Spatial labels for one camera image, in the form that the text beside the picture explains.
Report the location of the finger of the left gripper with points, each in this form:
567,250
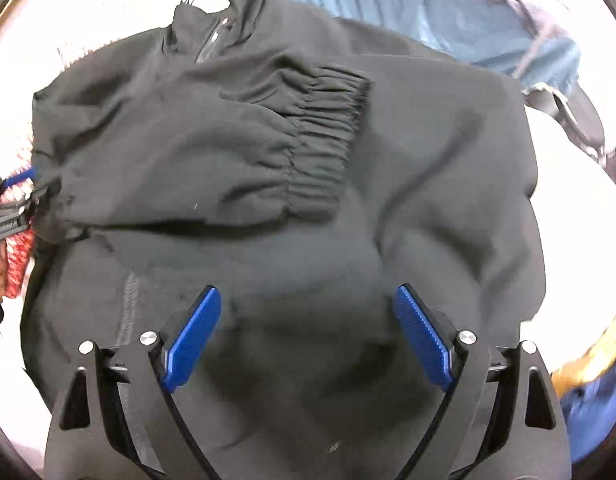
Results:
15,179
17,217

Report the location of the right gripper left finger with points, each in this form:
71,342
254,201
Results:
89,436

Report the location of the pink bed sheet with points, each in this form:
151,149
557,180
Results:
578,239

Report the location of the black jacket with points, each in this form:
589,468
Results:
306,166

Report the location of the dark grey duvet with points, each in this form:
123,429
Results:
548,68

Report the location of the red floral patterned garment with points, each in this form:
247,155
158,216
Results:
15,250

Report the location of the teal blue bed sheet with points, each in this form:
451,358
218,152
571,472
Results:
484,33

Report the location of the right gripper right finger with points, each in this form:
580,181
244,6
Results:
499,417

